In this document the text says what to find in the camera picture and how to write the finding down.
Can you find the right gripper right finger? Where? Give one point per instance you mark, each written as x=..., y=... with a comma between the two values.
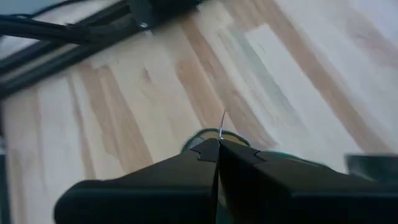
x=295, y=196

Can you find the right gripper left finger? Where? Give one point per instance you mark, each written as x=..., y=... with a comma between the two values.
x=155, y=193

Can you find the cream green gardening bag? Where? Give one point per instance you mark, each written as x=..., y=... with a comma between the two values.
x=206, y=134

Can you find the black metal table frame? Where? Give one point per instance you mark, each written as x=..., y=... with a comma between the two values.
x=31, y=77

